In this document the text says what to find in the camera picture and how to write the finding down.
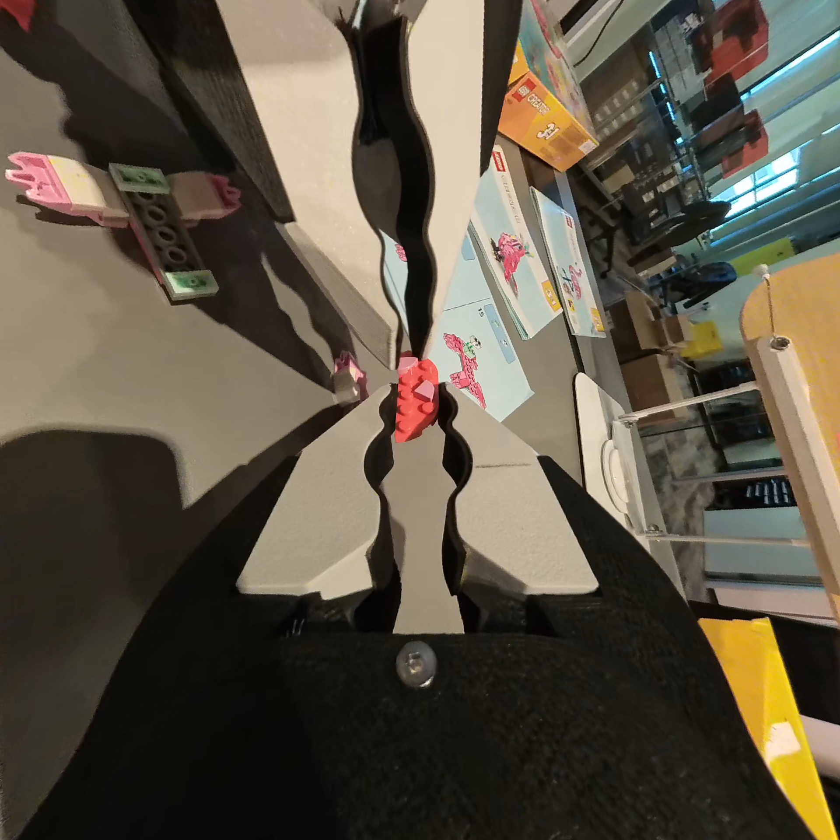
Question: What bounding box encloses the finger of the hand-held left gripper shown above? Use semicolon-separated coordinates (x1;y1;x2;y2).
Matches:
397;0;526;358
215;0;414;370

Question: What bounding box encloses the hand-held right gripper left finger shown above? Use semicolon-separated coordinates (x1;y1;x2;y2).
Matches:
235;384;398;598

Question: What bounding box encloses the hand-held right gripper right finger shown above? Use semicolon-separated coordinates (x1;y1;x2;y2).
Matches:
440;387;601;602

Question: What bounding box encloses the pink brick assembly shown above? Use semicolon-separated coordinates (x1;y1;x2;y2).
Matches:
331;350;370;403

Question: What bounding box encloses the red and pink plate assembly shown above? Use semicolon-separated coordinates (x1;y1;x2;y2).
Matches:
393;350;440;443

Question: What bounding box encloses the yellow toy brick set box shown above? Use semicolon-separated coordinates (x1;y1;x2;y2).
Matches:
497;0;601;174

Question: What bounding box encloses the winged grey mint brick assembly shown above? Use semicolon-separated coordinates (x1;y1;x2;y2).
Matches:
4;150;243;305

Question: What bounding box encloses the closed pale blue instruction booklet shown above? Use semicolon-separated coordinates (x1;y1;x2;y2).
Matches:
468;144;565;342
529;185;607;340

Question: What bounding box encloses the open pale blue instruction booklet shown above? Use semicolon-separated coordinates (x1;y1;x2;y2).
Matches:
381;223;537;425

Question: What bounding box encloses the black office chair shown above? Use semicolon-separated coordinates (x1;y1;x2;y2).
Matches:
620;180;732;263

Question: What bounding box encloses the shallow yellow plastic bin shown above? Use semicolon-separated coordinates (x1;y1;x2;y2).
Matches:
697;617;840;840

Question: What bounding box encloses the wooden top white stand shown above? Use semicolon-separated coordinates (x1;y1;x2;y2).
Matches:
574;252;840;624

